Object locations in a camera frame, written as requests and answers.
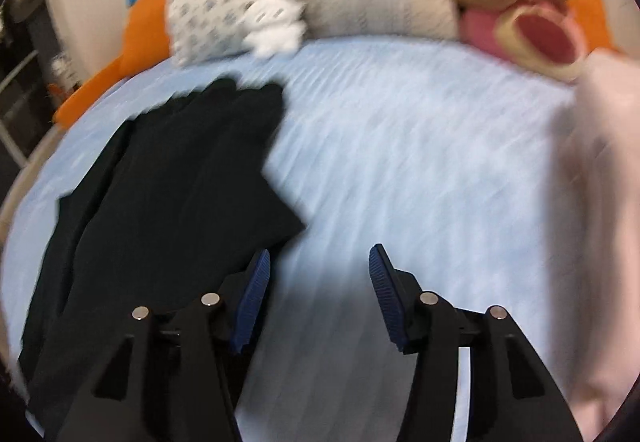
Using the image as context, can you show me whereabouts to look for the black jacket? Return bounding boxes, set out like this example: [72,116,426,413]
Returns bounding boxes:
[20,79,304,438]

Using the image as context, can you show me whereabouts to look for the light blue quilted bedspread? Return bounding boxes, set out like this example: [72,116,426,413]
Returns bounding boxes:
[1,38,585,441]

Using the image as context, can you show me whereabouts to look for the pink jacket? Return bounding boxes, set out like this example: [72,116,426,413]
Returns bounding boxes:
[555,48,639,441]

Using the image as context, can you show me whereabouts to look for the white plush sheep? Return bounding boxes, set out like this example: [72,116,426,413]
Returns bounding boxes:
[241,0,307,58]

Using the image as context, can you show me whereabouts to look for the pink strawberry bear plush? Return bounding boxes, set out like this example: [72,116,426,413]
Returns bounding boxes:
[460,3,588,83]

